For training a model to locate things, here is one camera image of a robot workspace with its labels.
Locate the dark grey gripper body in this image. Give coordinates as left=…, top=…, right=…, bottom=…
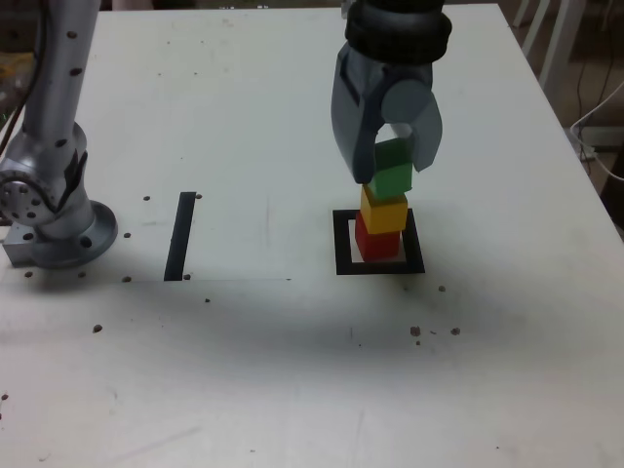
left=359, top=54, right=436, bottom=93

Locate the red cube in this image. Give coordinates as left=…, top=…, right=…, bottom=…
left=354, top=210, right=403, bottom=261

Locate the white cable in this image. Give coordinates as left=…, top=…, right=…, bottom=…
left=568, top=80, right=624, bottom=182

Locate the black tape square outline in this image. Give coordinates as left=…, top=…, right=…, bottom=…
left=331, top=208, right=426, bottom=277

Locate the green cube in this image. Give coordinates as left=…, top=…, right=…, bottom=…
left=368, top=138, right=415, bottom=202

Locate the yellow background object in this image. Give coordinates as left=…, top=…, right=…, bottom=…
left=0, top=48, right=38, bottom=94

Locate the thin white furniture leg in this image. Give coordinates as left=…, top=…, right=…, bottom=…
left=511, top=0, right=533, bottom=28

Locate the yellow cube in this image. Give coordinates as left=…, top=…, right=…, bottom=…
left=359, top=186, right=410, bottom=234

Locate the white furniture frame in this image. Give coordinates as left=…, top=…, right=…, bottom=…
left=521, top=0, right=587, bottom=94

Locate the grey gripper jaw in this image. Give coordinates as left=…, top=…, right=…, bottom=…
left=329, top=42, right=390, bottom=186
left=380, top=76, right=445, bottom=174

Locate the black tape strip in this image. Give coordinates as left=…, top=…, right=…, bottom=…
left=163, top=191, right=197, bottom=283

